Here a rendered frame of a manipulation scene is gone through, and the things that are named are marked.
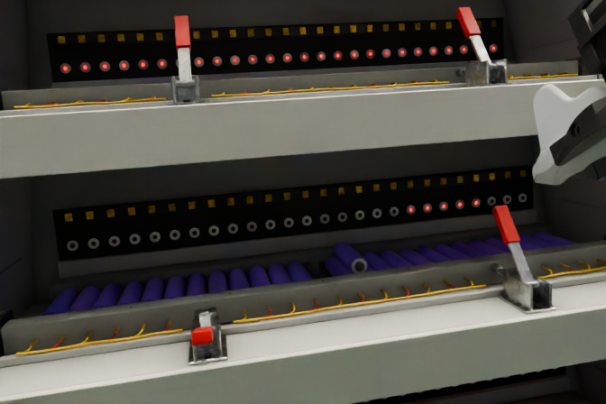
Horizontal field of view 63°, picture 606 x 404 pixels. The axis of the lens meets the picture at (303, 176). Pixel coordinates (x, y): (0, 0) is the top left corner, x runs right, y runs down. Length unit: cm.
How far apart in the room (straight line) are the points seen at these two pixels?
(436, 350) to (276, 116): 22
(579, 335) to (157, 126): 37
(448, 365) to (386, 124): 20
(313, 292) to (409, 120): 17
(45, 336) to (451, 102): 38
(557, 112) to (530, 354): 20
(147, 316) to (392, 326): 20
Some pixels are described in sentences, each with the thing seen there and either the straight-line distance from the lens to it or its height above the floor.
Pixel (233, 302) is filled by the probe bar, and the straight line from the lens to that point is 43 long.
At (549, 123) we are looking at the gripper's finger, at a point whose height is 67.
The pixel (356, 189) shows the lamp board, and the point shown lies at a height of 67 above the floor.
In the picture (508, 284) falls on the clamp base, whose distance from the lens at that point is 47.
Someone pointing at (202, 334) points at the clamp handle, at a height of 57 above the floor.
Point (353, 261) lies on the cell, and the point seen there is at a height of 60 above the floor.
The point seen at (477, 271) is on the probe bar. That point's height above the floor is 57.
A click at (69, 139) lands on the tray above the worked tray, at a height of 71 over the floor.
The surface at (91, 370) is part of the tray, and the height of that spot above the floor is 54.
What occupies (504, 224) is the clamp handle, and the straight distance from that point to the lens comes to 47.
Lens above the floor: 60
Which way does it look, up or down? 10 degrees up
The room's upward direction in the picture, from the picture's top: 7 degrees counter-clockwise
